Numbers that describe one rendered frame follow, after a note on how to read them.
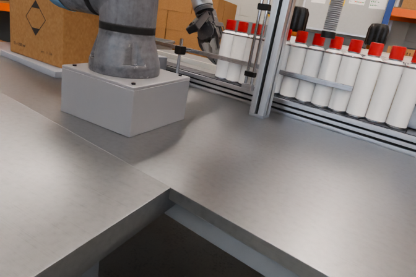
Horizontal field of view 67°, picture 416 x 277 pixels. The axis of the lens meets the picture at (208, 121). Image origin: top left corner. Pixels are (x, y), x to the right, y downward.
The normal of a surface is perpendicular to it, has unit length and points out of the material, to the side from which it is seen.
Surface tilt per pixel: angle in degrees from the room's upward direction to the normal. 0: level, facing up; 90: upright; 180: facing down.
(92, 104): 90
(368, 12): 90
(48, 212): 0
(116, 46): 75
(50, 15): 90
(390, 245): 0
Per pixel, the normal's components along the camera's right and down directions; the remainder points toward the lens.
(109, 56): -0.20, -0.01
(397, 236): 0.16, -0.94
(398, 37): -0.47, 0.19
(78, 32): 0.84, 0.29
